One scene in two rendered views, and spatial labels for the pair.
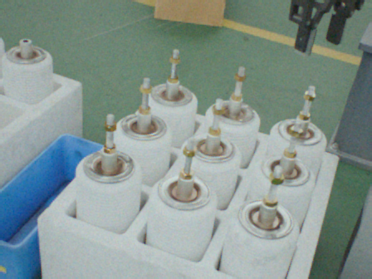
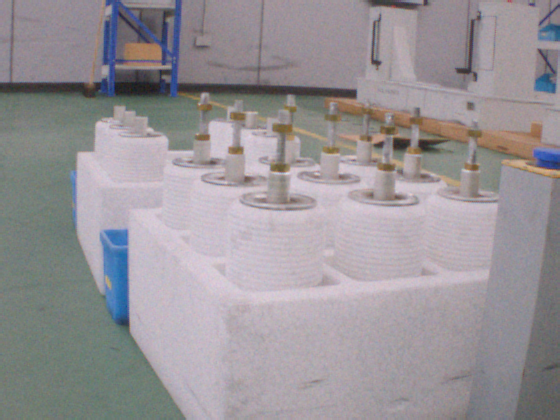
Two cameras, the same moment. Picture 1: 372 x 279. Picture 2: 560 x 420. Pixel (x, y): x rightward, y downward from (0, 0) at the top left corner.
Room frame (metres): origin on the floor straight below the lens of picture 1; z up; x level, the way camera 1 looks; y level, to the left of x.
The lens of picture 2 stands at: (0.07, -0.64, 0.39)
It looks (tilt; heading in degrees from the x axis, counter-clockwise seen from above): 12 degrees down; 47
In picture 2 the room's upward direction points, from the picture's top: 3 degrees clockwise
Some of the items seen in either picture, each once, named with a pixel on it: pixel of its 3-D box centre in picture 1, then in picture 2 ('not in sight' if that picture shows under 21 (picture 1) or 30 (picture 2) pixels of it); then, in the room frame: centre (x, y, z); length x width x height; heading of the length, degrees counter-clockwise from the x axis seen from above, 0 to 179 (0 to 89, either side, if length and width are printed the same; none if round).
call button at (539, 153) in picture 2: not in sight; (553, 160); (0.67, -0.34, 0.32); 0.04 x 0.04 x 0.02
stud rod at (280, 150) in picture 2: (273, 190); (280, 149); (0.54, -0.12, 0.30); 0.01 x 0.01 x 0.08; 75
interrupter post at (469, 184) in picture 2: (301, 125); (469, 184); (0.76, -0.19, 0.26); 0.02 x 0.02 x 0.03
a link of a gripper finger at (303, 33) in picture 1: (301, 32); not in sight; (0.62, -0.12, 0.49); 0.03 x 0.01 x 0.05; 136
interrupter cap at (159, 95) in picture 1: (171, 95); (364, 162); (0.83, 0.04, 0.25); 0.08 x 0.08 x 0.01
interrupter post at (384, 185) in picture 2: (287, 163); (384, 186); (0.65, -0.15, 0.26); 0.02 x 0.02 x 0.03
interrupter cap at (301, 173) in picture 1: (285, 170); (383, 198); (0.65, -0.15, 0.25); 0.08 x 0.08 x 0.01
